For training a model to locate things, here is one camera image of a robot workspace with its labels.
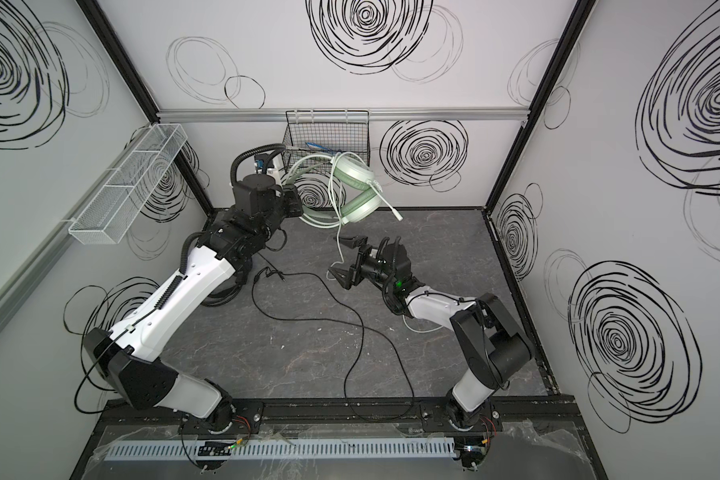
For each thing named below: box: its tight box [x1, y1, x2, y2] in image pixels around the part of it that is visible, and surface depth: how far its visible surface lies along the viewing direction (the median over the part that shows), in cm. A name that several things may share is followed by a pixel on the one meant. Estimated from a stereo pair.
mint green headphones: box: [282, 151, 403, 227], surface depth 67 cm
